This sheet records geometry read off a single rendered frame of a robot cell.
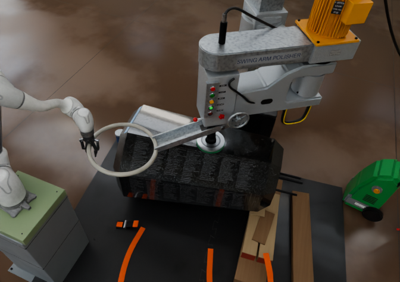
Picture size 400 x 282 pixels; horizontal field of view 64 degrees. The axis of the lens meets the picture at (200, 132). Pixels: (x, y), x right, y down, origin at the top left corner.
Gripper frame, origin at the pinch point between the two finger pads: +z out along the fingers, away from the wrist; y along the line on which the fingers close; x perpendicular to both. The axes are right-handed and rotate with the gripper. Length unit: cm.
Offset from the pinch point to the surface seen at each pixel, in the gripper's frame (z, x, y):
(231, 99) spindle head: -56, 7, 92
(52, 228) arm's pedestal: 22, -49, -17
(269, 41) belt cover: -92, 20, 108
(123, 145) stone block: 8.9, 16.5, 19.2
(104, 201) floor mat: 83, 9, -2
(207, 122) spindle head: -38, 3, 79
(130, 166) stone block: 18.2, 3.8, 26.3
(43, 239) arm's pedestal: 21, -57, -20
